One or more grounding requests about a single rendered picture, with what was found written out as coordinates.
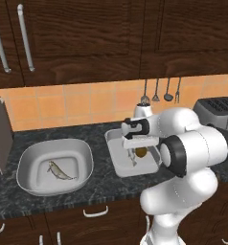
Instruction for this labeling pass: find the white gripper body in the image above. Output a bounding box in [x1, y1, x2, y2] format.
[121, 135, 160, 150]

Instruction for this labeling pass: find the brown avocado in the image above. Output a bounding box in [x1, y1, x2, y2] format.
[134, 146, 149, 159]

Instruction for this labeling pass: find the square grey tupperware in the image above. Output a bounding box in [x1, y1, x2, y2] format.
[103, 127, 164, 179]

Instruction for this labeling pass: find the pale fish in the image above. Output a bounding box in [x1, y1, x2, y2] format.
[46, 160, 78, 181]

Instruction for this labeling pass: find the round-cornered grey tupperware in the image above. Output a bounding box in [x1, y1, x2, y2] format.
[15, 137, 95, 197]

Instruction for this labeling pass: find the hanging metal slotted spatula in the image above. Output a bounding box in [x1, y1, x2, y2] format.
[151, 78, 161, 103]

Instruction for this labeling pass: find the hanging metal ladle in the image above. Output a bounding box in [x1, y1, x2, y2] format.
[163, 77, 174, 102]

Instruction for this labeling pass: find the hanging metal fork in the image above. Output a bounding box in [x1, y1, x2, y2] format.
[174, 77, 183, 104]

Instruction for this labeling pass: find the grey toaster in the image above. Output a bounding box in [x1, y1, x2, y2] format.
[193, 96, 228, 139]

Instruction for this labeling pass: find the dark wood drawer front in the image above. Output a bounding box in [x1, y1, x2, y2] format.
[43, 197, 145, 245]
[0, 213, 37, 245]
[177, 180, 228, 245]

